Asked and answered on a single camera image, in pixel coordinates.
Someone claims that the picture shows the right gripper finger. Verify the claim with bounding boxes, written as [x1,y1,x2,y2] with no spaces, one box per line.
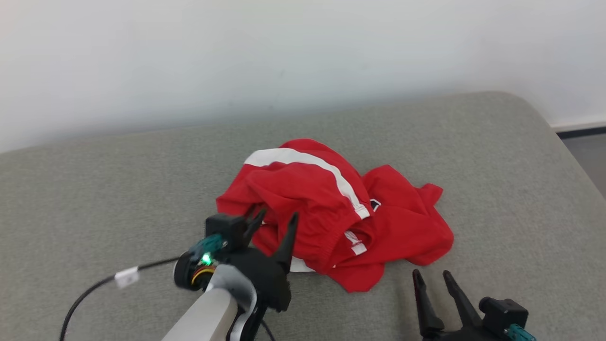
[443,270,483,329]
[412,269,446,338]

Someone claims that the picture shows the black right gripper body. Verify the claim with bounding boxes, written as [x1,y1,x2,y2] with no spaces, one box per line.
[421,322,510,341]

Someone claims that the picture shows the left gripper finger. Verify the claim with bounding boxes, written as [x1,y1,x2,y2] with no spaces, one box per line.
[272,212,299,274]
[242,208,267,248]

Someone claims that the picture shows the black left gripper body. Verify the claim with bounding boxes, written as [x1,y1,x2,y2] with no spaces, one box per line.
[222,246,293,314]

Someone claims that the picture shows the red shorts with white stripe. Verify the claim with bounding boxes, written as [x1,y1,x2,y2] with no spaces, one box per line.
[215,138,374,274]

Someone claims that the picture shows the red basketball jersey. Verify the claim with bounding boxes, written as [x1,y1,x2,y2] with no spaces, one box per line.
[327,164,455,293]

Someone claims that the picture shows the white and black baseboard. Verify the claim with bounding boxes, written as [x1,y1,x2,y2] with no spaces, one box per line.
[551,120,606,139]

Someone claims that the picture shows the right camera cable teal plug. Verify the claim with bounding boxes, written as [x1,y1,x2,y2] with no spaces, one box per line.
[506,324,536,341]

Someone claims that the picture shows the white cable label tag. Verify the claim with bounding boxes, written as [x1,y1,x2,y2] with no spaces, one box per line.
[115,266,140,288]

